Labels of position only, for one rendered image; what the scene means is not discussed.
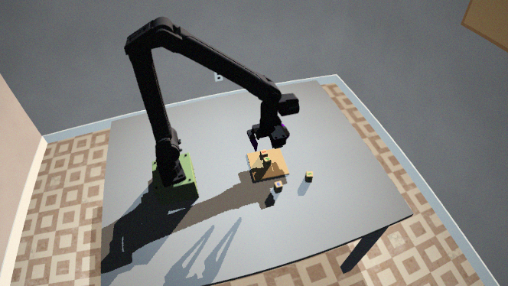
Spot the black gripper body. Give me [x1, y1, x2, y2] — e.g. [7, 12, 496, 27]
[247, 116, 290, 140]

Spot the tan flat mat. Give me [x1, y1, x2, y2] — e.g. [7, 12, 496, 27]
[247, 148, 289, 181]

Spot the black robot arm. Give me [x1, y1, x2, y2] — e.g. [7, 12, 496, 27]
[124, 17, 299, 187]

